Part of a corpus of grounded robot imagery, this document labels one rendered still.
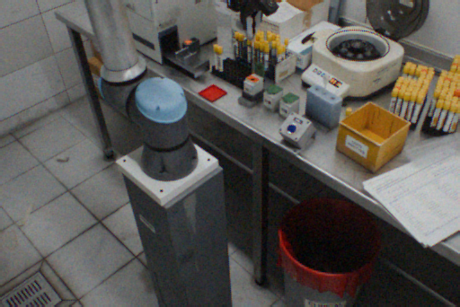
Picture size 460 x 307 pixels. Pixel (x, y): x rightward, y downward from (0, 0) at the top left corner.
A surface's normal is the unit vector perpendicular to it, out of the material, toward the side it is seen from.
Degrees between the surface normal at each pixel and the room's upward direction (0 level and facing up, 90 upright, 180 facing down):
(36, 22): 90
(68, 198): 0
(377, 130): 90
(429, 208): 1
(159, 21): 90
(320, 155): 0
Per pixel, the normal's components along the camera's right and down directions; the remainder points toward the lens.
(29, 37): 0.70, 0.46
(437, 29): -0.71, 0.49
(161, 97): 0.07, -0.68
